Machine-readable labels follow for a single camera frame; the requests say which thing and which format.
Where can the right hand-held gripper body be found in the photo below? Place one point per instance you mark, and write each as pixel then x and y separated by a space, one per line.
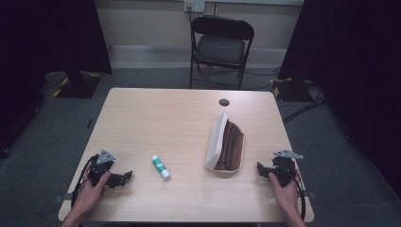
pixel 284 170

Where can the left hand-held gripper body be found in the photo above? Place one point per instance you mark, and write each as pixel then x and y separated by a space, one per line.
pixel 99 168

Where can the person's right hand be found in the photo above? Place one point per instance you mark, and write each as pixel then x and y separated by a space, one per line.
pixel 288 197

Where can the person's left hand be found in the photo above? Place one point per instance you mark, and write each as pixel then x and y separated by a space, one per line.
pixel 90 197

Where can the white and green glue stick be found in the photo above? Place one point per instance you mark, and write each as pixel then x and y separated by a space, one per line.
pixel 161 167

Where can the white pencil case brown lining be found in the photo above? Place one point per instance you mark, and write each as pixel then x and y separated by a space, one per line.
pixel 225 146

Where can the black stand base yellow tape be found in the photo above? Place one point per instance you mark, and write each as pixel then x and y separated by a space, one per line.
pixel 291 90
pixel 77 85

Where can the black folding chair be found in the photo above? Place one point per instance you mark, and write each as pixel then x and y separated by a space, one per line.
pixel 220 47

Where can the grey table bracket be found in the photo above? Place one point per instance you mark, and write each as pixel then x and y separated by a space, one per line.
pixel 311 194
pixel 63 198

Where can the white wall socket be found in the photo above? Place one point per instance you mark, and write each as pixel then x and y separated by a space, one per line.
pixel 194 5

